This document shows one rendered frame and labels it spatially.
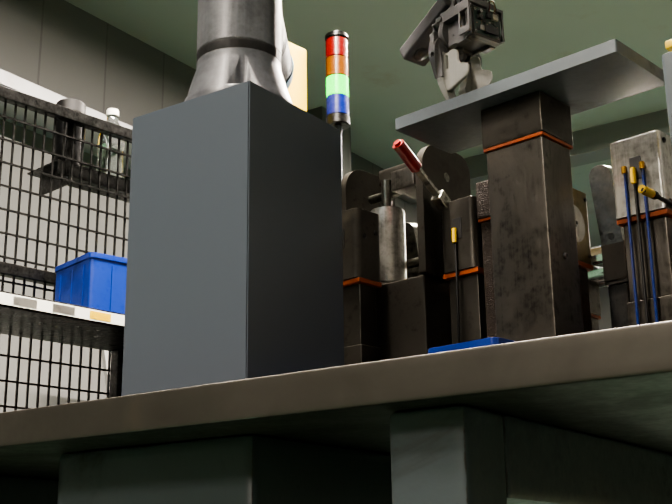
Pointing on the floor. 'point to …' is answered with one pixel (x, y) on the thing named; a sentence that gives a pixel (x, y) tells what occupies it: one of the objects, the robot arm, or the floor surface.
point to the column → (226, 473)
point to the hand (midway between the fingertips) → (456, 107)
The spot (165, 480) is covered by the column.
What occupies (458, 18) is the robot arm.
